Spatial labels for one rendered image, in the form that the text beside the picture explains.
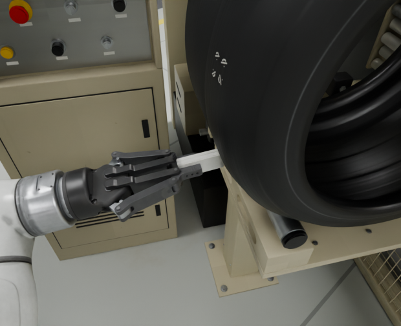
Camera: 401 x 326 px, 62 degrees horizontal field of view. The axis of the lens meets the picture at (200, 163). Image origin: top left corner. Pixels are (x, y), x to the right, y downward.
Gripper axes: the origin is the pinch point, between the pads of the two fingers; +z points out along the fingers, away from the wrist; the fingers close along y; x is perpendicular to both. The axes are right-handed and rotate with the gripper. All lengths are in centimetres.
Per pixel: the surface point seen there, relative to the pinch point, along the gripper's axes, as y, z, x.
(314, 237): -4.4, 19.7, 24.8
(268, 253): -8.9, 8.0, 17.3
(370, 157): 4.1, 34.6, 15.0
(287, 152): -11.5, 8.6, -9.9
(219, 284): 26, 1, 102
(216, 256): 39, 3, 102
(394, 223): -5.1, 37.5, 27.2
